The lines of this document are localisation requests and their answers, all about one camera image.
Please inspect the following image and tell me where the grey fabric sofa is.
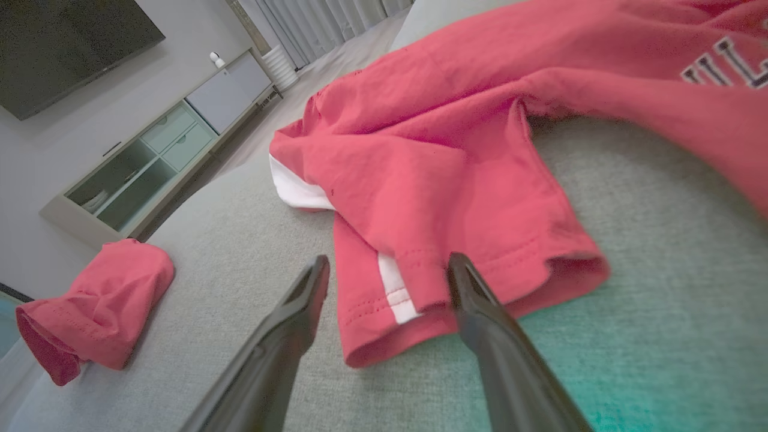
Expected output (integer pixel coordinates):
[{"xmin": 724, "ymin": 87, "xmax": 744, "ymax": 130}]
[{"xmin": 0, "ymin": 6, "xmax": 768, "ymax": 432}]

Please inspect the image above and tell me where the white television cabinet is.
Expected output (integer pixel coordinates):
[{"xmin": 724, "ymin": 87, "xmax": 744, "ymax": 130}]
[{"xmin": 39, "ymin": 48, "xmax": 283, "ymax": 250}]

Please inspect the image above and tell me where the white pleated curtain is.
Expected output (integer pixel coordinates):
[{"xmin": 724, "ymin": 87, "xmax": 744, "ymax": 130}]
[{"xmin": 237, "ymin": 0, "xmax": 415, "ymax": 70}]

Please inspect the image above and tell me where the red basketball jersey white trim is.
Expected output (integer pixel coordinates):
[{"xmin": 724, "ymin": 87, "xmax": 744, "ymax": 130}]
[{"xmin": 269, "ymin": 0, "xmax": 768, "ymax": 368}]

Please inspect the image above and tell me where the black flat screen television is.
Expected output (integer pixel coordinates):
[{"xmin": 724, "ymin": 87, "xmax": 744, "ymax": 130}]
[{"xmin": 0, "ymin": 0, "xmax": 166, "ymax": 121}]

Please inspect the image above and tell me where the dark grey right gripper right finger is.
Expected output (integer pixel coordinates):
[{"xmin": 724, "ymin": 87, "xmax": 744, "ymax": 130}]
[{"xmin": 447, "ymin": 252, "xmax": 595, "ymax": 432}]

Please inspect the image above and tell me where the red shorts white trim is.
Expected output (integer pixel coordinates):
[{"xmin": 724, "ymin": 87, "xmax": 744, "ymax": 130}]
[{"xmin": 15, "ymin": 238, "xmax": 176, "ymax": 386}]

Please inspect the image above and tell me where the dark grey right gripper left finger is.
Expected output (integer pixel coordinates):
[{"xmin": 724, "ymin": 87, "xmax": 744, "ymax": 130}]
[{"xmin": 180, "ymin": 255, "xmax": 331, "ymax": 432}]

